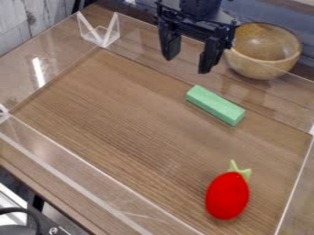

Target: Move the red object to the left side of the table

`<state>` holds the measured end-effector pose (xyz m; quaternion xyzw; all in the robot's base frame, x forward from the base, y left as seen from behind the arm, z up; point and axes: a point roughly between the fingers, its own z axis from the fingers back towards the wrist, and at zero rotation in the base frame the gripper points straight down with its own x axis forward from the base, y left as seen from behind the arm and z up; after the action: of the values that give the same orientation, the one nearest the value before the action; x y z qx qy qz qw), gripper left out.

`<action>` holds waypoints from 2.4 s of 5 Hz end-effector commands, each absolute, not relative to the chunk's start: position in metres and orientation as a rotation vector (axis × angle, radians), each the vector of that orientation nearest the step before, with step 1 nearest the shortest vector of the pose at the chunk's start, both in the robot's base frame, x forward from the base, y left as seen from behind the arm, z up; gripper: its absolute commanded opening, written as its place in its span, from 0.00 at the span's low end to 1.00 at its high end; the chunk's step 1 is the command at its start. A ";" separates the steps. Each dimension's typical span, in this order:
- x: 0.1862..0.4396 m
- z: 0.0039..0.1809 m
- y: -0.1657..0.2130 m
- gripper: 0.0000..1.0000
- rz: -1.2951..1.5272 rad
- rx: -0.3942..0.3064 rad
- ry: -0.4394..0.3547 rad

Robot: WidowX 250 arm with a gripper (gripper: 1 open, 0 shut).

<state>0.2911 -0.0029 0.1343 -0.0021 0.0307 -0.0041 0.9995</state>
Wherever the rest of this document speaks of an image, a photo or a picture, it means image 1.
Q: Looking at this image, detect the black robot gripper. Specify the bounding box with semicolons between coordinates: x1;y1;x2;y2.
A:
157;0;240;74

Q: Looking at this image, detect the red felt strawberry toy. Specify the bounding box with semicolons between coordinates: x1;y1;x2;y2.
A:
205;160;253;220

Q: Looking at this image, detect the tan ceramic bowl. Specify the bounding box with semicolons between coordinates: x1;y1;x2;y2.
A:
225;22;304;80

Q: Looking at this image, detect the green rectangular block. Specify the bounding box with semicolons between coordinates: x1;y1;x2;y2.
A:
186;85;246;127

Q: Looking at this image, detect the black metal table leg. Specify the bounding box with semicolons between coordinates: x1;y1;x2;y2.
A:
33;195;45;212

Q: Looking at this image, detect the clear acrylic corner bracket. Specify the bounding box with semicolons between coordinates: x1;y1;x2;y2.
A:
77;12;121;48

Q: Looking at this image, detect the clear acrylic tray wall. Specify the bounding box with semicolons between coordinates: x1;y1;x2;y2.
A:
0;14;314;235

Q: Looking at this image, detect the black cable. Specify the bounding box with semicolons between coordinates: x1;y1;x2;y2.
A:
0;207;43;235

